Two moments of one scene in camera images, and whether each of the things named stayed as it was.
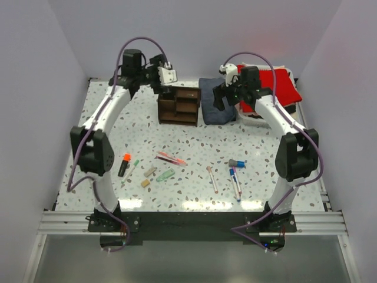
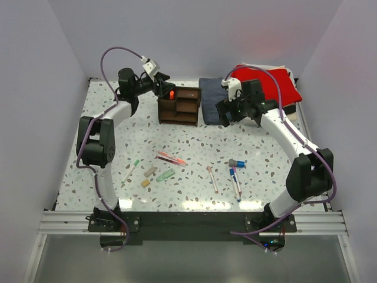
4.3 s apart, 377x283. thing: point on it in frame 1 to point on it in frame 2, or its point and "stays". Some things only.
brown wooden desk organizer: (180, 107) stays
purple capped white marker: (235, 178) stays
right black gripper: (223, 91) to (225, 107)
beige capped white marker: (209, 169) stays
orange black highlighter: (126, 158) to (172, 94)
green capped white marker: (130, 171) stays
